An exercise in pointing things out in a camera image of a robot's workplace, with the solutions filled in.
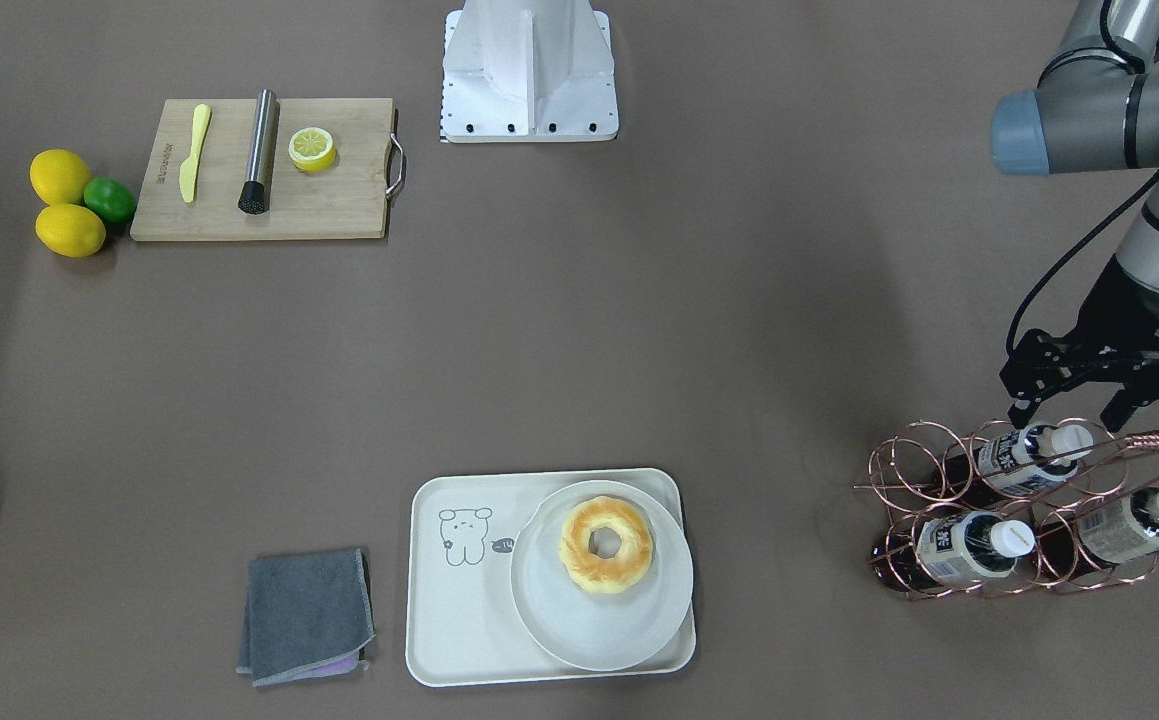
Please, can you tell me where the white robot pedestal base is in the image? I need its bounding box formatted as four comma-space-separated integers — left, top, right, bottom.
439, 1, 620, 143

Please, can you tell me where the glazed donut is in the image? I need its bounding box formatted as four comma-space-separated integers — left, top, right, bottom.
557, 496, 655, 594

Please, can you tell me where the half lemon slice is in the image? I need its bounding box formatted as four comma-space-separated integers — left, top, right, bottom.
287, 126, 338, 173

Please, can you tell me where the bamboo cutting board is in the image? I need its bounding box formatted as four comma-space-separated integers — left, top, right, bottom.
130, 97, 404, 242

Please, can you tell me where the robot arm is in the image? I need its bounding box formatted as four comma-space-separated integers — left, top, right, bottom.
990, 1, 1159, 430

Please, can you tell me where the white round plate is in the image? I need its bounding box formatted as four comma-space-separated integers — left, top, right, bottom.
509, 480, 694, 672

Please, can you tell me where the yellow lemon near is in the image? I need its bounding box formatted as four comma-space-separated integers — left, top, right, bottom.
35, 204, 107, 259

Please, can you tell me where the tea bottle white cap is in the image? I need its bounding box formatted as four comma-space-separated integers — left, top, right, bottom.
924, 423, 1096, 499

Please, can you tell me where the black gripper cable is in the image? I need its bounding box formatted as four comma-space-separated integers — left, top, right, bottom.
1005, 100, 1159, 356

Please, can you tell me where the green lime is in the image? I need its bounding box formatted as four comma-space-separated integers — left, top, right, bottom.
82, 177, 137, 225

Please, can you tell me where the copper wire bottle rack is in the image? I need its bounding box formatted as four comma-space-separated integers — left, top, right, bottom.
866, 419, 1159, 601

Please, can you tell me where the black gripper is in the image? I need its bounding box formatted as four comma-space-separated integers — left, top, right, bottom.
1001, 260, 1159, 432

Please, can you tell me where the yellow plastic knife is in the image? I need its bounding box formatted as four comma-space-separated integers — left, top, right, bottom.
178, 102, 212, 204

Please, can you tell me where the yellow lemon far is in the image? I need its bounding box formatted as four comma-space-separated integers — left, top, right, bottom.
29, 150, 93, 206

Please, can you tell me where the grey folded cloth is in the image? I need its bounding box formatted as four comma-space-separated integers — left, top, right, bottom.
235, 548, 376, 688

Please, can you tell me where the tea bottle front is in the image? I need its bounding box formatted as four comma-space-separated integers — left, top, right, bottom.
870, 511, 1036, 594
1038, 487, 1159, 579

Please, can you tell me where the yellow lemon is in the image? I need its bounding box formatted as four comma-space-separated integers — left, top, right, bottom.
29, 150, 93, 206
35, 204, 107, 259

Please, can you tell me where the steel muddler black tip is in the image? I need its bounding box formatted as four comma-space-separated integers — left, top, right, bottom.
236, 88, 279, 214

